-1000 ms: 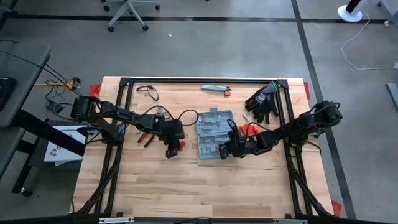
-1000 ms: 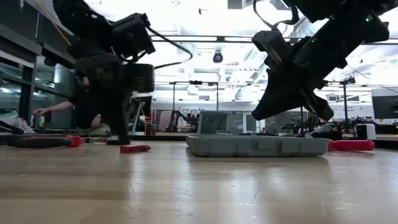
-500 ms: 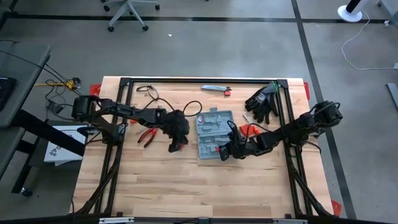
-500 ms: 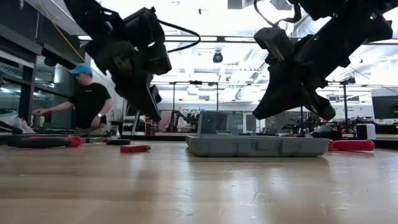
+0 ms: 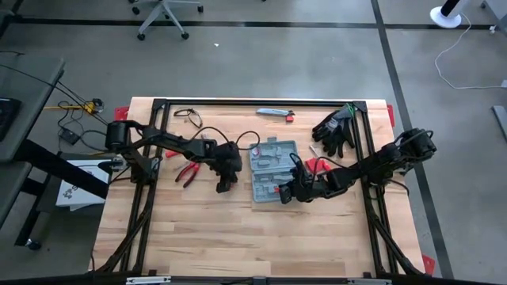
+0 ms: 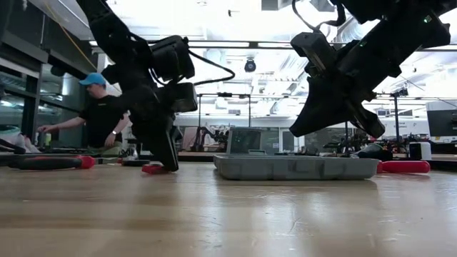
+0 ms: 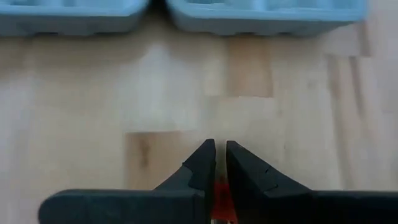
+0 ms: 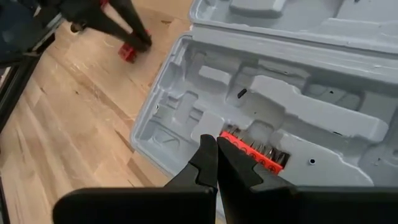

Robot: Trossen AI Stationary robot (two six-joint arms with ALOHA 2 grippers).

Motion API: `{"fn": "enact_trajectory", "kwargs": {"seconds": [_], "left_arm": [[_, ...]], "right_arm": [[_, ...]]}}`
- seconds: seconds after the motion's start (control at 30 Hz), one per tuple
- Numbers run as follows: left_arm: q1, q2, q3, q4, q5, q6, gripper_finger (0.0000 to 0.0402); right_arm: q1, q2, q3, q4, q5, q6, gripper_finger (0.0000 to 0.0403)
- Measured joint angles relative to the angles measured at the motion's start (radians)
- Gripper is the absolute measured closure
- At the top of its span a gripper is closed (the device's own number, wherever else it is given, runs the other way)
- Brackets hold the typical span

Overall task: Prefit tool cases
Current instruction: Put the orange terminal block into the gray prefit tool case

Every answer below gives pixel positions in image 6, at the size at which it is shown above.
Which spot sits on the black work glove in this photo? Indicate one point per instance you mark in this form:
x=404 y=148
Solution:
x=373 y=151

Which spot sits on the dark wall monitor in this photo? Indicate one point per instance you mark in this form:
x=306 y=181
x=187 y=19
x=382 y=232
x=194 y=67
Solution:
x=442 y=121

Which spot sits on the black overhead camera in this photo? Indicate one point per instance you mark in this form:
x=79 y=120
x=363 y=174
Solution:
x=250 y=66

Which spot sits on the grey plastic tool case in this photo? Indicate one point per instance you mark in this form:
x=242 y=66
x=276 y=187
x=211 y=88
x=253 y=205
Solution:
x=296 y=169

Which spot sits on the white teal object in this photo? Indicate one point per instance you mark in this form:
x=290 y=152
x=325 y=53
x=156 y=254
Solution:
x=14 y=139

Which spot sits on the white box device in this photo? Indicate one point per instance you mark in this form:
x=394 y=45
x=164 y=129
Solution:
x=420 y=150

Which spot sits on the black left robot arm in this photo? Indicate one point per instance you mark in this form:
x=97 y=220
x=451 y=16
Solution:
x=107 y=28

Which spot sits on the person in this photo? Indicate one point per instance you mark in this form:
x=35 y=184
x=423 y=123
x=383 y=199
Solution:
x=101 y=118

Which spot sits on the grey monitor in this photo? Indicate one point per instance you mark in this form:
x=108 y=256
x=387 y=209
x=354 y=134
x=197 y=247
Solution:
x=244 y=141

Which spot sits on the red-orange bit holder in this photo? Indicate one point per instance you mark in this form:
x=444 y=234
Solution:
x=153 y=169

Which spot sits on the black camera stand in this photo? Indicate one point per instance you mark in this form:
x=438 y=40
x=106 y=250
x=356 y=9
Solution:
x=396 y=118

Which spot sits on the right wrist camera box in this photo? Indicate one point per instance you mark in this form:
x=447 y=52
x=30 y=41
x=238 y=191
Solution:
x=312 y=51

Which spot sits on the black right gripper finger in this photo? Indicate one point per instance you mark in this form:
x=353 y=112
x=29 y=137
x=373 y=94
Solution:
x=369 y=121
x=328 y=107

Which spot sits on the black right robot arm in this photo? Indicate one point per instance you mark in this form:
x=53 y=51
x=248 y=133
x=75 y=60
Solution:
x=410 y=32

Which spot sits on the black wall-mounted device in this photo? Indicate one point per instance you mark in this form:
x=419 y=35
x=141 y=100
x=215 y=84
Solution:
x=58 y=70

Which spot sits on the black aluminium table frame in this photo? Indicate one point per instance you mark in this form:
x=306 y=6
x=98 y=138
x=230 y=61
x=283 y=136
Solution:
x=446 y=165

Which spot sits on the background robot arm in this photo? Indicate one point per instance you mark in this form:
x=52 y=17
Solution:
x=207 y=137

